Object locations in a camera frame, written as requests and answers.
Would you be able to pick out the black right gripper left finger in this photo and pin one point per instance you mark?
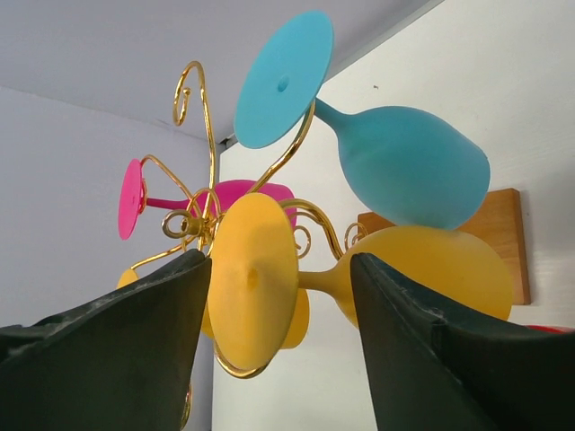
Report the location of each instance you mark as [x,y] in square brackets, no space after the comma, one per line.
[120,362]

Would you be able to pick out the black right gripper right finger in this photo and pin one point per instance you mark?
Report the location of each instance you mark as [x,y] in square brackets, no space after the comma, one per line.
[435,364]

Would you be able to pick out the yellow wine glass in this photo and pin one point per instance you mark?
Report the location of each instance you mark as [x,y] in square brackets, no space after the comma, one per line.
[256,232]
[253,310]

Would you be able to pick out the magenta wine glass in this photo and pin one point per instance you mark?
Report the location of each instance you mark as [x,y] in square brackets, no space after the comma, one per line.
[132,198]

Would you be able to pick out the teal wine glass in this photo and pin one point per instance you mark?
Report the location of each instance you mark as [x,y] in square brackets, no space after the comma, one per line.
[405,164]

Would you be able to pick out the red wine glass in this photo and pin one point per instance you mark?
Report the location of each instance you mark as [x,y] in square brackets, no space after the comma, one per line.
[551,329]

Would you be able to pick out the wooden rack base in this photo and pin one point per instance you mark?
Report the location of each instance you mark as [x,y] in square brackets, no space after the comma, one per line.
[507,247]

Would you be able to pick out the gold wire wine glass rack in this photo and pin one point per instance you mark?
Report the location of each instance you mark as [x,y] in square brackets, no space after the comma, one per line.
[201,219]

